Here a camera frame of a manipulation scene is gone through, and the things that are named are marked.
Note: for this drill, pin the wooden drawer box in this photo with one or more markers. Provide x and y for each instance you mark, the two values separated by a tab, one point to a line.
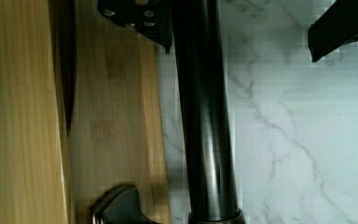
79	113

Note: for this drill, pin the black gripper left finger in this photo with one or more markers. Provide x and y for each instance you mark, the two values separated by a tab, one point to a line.
150	18

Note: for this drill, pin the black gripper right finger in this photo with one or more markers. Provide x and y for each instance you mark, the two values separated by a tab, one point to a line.
338	26

